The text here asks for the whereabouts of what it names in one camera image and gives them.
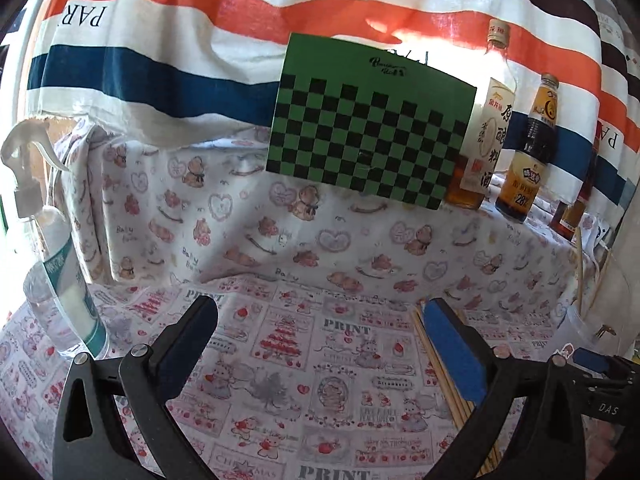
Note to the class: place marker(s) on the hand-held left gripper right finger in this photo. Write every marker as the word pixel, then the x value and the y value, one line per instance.
pixel 452 350

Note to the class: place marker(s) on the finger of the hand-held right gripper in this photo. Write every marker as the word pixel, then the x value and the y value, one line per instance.
pixel 592 360

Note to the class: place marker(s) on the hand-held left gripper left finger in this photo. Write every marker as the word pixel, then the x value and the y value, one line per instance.
pixel 187 342

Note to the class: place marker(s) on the translucent plastic cup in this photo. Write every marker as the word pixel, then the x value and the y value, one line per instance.
pixel 575 330

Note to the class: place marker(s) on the printed tablecloth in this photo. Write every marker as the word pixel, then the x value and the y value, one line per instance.
pixel 300 390

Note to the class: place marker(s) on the bear print cloth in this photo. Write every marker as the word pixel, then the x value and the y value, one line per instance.
pixel 250 225

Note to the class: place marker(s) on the red cap sauce bottle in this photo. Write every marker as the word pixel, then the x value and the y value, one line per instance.
pixel 570 220

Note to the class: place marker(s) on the clear spray bottle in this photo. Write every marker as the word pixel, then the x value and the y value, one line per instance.
pixel 60 280

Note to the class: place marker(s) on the dark soy sauce bottle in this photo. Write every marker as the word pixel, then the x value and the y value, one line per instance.
pixel 522 180

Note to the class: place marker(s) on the clear cooking wine bottle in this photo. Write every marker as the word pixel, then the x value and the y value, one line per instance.
pixel 492 125

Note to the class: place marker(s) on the green checkered box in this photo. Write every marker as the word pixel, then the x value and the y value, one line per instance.
pixel 375 110

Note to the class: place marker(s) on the striped curtain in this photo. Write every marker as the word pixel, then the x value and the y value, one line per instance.
pixel 175 20

